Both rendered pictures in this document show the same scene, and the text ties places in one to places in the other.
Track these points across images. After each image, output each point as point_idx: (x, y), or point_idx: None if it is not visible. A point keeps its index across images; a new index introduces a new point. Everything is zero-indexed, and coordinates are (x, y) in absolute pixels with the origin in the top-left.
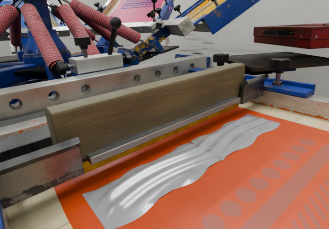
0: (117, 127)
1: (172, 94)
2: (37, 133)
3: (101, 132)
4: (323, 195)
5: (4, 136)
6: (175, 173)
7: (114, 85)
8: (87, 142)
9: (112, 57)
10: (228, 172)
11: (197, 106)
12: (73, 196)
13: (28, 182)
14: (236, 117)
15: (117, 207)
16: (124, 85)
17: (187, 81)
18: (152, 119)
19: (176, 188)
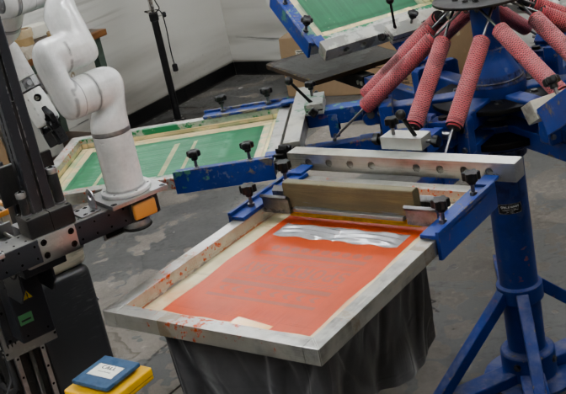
0: (308, 199)
1: (340, 194)
2: None
3: (301, 199)
4: (313, 263)
5: None
6: (310, 233)
7: (394, 168)
8: (295, 200)
9: (410, 140)
10: (320, 244)
11: (362, 209)
12: (285, 221)
13: (271, 205)
14: (400, 232)
15: (281, 230)
16: (403, 171)
17: (350, 189)
18: (328, 204)
19: (301, 236)
